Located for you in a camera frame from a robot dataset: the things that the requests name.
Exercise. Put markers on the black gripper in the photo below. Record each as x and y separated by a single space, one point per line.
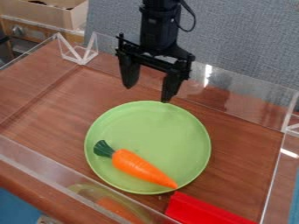
172 58

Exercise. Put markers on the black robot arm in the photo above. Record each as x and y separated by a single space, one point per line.
160 23

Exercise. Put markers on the green plate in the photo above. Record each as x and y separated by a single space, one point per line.
163 134

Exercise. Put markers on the orange toy carrot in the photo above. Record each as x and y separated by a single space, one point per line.
134 165

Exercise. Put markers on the cardboard box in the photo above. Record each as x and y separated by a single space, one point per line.
62 13

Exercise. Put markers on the wooden shelf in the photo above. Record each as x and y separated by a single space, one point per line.
36 32

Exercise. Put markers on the red plastic block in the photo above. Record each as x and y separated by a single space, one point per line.
192 211

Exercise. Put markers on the clear acrylic corner bracket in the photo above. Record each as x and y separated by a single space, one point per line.
76 53

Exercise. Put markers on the clear acrylic enclosure wall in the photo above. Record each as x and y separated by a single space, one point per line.
51 99

